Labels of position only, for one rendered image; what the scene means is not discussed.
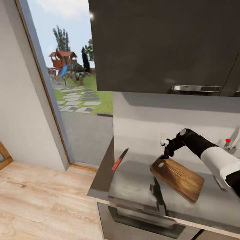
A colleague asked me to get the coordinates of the cutting board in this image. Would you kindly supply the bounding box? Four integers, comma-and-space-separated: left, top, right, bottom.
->
150, 158, 205, 202

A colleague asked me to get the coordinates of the parer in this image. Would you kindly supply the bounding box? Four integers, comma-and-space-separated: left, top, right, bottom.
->
112, 148, 128, 170

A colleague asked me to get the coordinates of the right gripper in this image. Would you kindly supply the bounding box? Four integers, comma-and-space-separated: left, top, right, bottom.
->
160, 138, 179, 160

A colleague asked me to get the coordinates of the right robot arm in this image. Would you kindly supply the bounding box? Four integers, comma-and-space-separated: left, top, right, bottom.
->
160, 128, 240, 203

